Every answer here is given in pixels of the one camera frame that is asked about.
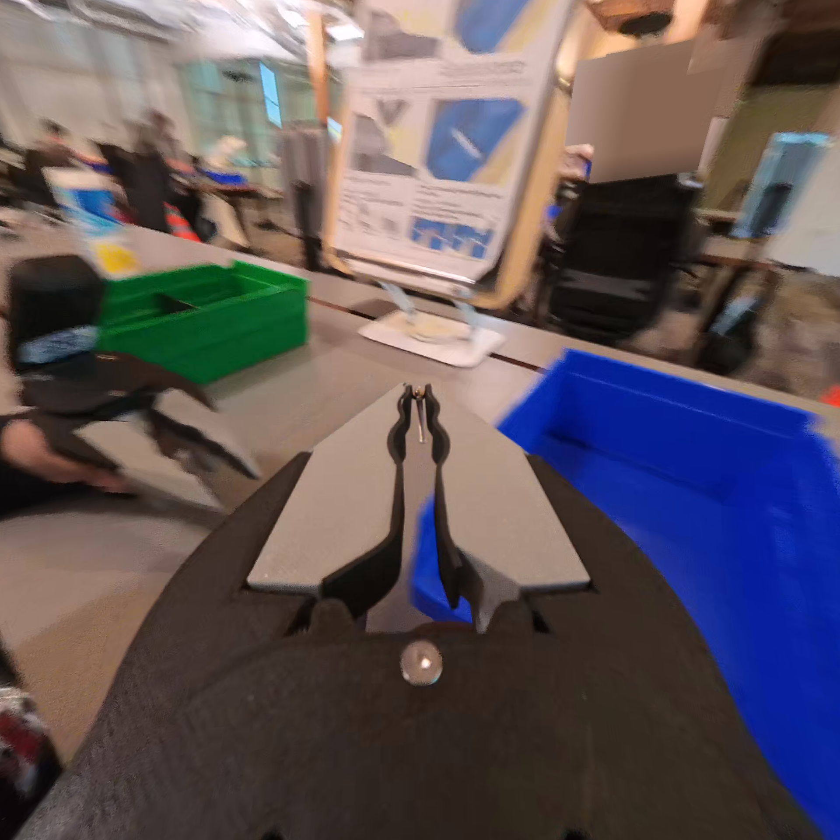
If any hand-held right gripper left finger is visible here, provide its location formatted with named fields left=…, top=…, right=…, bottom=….
left=247, top=384, right=413, bottom=619

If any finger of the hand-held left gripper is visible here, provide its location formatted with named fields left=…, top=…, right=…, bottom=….
left=147, top=389, right=262, bottom=481
left=75, top=419, right=229, bottom=514

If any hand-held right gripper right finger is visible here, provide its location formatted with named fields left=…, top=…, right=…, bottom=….
left=425, top=384, right=593, bottom=632

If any blue plastic bin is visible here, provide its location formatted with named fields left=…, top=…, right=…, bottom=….
left=410, top=348, right=840, bottom=840

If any person's left forearm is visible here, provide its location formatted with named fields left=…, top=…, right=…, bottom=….
left=0, top=459, right=142, bottom=522

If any grey desk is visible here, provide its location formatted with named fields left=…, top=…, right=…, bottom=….
left=0, top=223, right=840, bottom=762

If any person's left hand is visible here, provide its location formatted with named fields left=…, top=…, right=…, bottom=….
left=0, top=419, right=129, bottom=493

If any wipes canister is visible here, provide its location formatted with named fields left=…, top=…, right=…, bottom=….
left=47, top=167, right=142, bottom=278

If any green plastic bin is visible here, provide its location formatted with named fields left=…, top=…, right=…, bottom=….
left=98, top=260, right=309, bottom=386

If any black mesh office chair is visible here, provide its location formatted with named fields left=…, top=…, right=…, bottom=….
left=548, top=172, right=708, bottom=347

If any white instruction sheet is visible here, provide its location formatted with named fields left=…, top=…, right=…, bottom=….
left=331, top=0, right=546, bottom=263

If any light blue panel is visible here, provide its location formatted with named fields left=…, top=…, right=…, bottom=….
left=731, top=131, right=836, bottom=240

